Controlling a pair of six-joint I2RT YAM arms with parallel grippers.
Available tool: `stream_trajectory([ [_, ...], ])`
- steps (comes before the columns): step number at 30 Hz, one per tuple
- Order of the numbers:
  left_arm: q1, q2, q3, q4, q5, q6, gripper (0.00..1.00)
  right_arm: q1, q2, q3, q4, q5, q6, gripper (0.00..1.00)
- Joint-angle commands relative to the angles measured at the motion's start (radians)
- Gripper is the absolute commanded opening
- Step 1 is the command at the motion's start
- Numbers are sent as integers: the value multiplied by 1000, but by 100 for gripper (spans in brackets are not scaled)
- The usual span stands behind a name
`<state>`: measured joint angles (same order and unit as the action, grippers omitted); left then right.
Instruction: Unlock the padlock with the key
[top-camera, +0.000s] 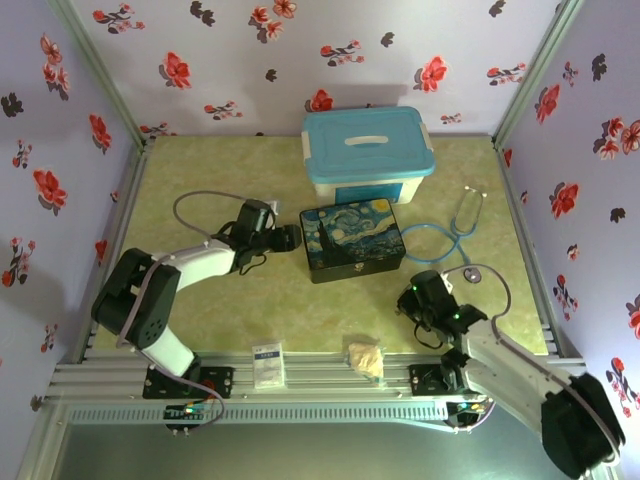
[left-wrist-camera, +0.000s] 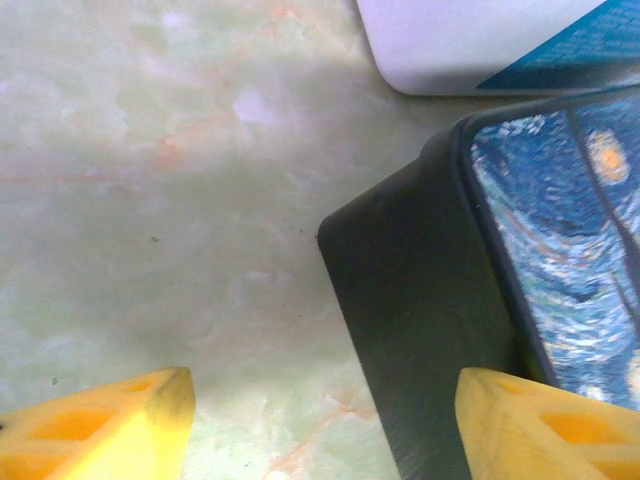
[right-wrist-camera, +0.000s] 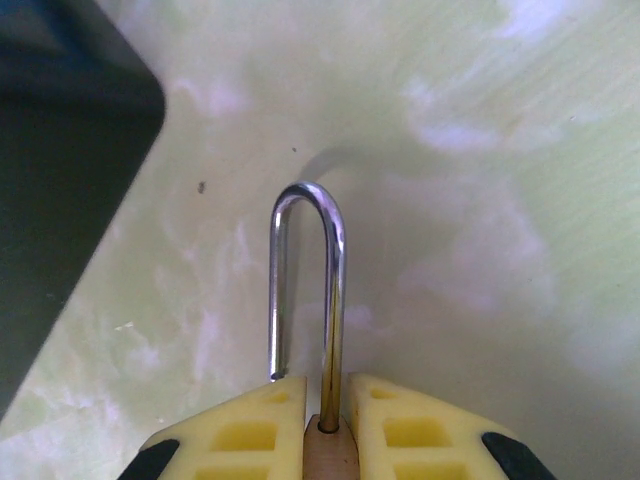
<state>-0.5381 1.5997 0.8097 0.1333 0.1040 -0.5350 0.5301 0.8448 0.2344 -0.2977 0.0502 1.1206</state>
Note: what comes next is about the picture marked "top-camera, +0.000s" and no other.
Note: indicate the starry night painted box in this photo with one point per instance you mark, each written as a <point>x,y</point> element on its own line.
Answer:
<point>350,237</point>

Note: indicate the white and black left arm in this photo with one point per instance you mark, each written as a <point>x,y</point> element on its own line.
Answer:
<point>200,258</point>

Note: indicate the clear bag of beige material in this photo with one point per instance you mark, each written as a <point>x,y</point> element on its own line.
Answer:
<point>366,359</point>

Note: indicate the blue stethoscope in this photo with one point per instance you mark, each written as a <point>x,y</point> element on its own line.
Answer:
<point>467,215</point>

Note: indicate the aluminium front rails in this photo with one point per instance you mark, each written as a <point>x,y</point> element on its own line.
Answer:
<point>320,377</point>

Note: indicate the storage box with blue lid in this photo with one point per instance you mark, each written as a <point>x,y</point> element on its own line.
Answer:
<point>367,150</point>

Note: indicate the white paper packet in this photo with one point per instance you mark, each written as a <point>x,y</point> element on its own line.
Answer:
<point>268,365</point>

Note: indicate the grey metal sheet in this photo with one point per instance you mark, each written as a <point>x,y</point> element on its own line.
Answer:
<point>300,452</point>

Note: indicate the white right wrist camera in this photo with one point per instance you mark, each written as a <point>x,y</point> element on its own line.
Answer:
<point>447,287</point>

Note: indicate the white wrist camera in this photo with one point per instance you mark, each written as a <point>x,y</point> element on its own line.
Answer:
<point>273,206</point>
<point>447,287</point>

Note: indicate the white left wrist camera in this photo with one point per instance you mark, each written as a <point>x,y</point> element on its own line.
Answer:
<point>273,206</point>

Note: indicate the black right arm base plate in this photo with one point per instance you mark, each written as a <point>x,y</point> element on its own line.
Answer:
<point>425,381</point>

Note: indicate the aluminium side rail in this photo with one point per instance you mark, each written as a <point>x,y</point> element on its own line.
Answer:
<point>530,240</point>
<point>125,210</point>

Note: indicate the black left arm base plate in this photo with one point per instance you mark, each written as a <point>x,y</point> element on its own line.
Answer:
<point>222,382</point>

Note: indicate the aluminium frame post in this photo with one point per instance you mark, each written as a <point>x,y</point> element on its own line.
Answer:
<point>540,65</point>
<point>100,70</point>

